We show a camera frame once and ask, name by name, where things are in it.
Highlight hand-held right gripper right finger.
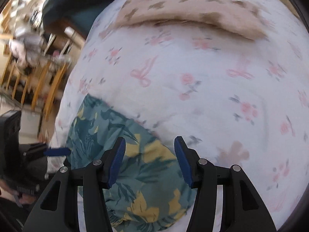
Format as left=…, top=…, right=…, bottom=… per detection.
left=174, top=136, right=277, bottom=232

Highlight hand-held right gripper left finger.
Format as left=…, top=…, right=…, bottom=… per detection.
left=23, top=137, right=126, bottom=232

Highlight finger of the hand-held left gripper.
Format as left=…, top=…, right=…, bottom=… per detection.
left=23, top=142, right=71, bottom=161

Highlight teal floral shorts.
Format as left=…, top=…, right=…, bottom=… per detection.
left=66, top=94, right=197, bottom=230

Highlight wooden chair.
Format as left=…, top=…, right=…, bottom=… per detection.
left=0, top=53, right=67, bottom=119

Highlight floral white bed sheet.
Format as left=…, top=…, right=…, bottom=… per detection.
left=46, top=0, right=307, bottom=232

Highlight pink bear-print folded garment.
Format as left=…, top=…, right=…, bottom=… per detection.
left=112, top=0, right=268, bottom=40

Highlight teal bed frame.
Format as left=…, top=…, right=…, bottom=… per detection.
left=70, top=3, right=110, bottom=33

